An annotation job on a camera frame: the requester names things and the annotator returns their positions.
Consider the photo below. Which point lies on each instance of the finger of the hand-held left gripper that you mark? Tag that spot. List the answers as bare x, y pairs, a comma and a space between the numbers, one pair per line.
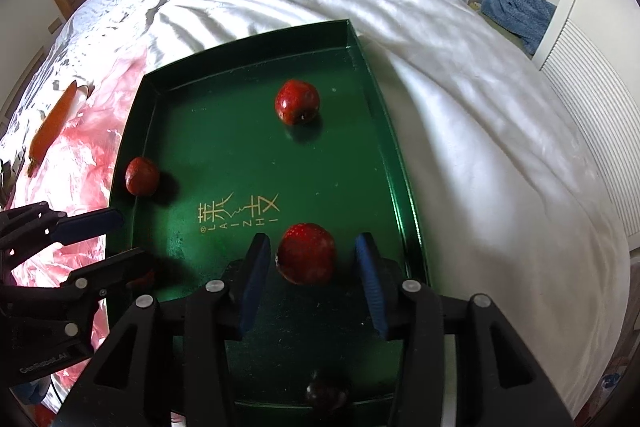
112, 269
90, 225

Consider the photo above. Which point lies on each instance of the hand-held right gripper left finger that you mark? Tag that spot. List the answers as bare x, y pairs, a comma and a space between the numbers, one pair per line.
255, 289

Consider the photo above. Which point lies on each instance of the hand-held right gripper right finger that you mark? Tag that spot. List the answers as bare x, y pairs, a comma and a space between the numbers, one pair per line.
372, 289

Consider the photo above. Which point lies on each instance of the dark purple plum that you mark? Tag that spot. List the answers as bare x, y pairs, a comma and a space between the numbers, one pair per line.
327, 394

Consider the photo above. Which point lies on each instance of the green tray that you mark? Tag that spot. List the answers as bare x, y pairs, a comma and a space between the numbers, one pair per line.
225, 147

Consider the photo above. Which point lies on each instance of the green bok choy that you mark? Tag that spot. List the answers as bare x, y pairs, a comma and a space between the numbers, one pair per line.
9, 179

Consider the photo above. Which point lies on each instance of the red plastic sheet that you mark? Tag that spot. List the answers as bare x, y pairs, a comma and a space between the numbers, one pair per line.
97, 132

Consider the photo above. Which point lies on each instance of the orange carrot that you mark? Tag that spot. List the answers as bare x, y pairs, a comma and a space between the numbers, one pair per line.
52, 127

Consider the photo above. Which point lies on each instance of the white wardrobe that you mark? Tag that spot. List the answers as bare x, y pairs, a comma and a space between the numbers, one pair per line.
600, 82

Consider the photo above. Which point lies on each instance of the blue towel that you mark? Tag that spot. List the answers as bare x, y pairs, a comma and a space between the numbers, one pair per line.
520, 14

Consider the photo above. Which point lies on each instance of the beige wall socket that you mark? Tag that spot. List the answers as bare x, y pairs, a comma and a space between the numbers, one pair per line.
55, 27

